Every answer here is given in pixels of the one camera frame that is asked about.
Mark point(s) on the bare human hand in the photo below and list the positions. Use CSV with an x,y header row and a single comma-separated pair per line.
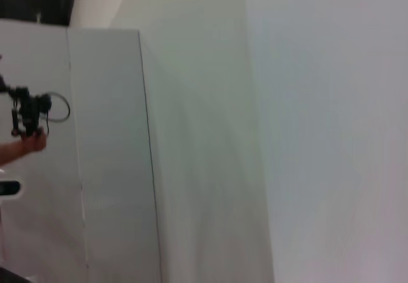
x,y
36,143

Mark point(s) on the white device with black slot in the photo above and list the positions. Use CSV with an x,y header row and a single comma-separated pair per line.
x,y
9,187

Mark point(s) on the bare human forearm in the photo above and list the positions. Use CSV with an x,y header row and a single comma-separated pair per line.
x,y
11,154

